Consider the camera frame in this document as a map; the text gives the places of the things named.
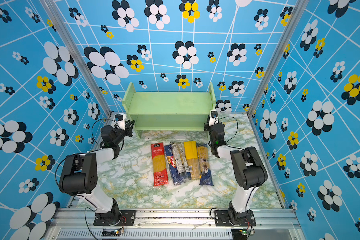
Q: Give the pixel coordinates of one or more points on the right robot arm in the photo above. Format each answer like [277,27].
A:
[249,170]

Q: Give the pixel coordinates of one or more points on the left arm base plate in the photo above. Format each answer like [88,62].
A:
[121,218]

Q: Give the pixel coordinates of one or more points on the aluminium front rail frame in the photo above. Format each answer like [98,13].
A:
[176,224]

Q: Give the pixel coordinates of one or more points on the blue Barilla spaghetti box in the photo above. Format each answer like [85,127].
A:
[172,165]

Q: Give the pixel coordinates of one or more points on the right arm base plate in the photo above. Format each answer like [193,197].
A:
[230,218]

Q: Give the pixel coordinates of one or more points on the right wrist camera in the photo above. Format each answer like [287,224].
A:
[213,117]

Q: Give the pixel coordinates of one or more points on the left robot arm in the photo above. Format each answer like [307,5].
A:
[79,176]

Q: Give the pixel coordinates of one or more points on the yellow spaghetti bag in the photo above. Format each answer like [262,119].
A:
[192,159]

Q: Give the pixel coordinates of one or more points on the clear white label spaghetti bag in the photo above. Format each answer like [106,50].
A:
[181,161]

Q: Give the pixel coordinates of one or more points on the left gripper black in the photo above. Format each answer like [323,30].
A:
[128,131]

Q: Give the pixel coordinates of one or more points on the blue clear spaghetti bag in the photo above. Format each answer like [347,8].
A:
[203,157]

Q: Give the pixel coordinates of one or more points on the green wooden shelf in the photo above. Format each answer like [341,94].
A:
[168,111]

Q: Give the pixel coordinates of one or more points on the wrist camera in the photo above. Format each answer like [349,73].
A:
[213,117]
[119,120]

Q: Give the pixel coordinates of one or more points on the red spaghetti bag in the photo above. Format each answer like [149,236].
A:
[159,165]

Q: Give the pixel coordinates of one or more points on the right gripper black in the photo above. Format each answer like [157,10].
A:
[207,127]

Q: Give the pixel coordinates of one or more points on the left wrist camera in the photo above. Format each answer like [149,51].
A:
[119,120]

